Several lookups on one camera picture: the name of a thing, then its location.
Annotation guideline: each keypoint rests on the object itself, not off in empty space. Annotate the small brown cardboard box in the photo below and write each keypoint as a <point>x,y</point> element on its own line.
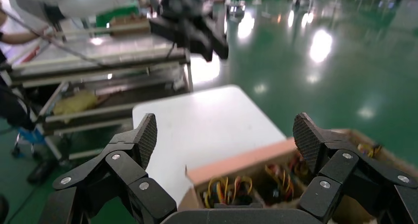
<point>129,24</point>

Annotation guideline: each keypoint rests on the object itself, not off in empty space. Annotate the person in white shirt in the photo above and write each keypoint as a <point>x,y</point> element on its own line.
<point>9,26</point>

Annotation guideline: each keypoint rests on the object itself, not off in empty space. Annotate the brown cardboard divider box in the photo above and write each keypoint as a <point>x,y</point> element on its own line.
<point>241,162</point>

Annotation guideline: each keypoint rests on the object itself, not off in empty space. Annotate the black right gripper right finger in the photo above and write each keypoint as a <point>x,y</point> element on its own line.
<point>307,137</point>

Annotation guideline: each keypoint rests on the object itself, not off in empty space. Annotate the black shoe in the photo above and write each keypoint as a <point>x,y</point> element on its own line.
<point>40,171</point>

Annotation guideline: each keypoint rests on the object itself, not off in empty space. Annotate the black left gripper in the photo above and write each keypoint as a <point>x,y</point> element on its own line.
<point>179,5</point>

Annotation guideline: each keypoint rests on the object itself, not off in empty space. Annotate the yellow cloth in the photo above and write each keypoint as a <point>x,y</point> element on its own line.
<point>75,103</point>

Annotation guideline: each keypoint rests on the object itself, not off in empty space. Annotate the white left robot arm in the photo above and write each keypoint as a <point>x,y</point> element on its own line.
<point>81,0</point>

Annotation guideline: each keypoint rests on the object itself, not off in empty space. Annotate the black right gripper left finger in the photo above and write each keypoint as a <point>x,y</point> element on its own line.
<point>143,140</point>

